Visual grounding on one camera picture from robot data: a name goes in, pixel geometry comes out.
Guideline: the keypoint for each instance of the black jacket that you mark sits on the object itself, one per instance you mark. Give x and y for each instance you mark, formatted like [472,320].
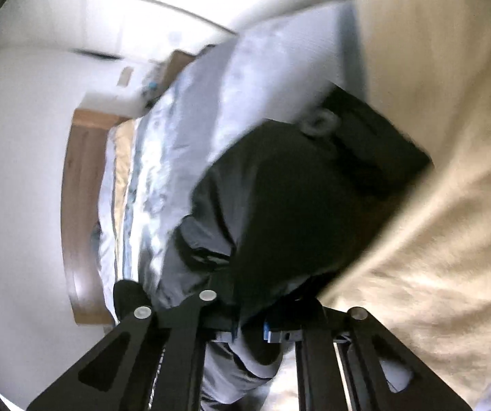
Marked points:
[292,201]

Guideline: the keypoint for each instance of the striped blue and beige duvet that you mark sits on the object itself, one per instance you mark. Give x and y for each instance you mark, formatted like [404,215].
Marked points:
[177,137]

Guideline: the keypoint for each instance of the small toiletry items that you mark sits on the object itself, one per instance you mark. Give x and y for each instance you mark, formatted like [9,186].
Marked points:
[150,87]

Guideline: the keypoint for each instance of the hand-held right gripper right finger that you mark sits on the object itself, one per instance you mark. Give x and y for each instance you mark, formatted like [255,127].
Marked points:
[309,351]

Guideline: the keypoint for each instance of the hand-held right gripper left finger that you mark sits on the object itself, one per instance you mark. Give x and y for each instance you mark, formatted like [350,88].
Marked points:
[185,342]

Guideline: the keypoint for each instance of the wooden nightstand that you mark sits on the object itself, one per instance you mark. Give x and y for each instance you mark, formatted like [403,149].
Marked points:
[177,68]

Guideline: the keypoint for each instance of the light blue pillow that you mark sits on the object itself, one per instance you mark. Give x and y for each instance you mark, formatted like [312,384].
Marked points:
[106,231]

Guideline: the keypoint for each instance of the beige wall switch plate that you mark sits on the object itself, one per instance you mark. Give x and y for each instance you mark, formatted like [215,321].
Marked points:
[125,76]

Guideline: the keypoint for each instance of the wooden bed headboard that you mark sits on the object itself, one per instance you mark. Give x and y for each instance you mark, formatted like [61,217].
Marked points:
[83,201]

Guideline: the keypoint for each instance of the white wardrobe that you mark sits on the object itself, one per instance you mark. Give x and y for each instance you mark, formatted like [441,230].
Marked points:
[151,38]

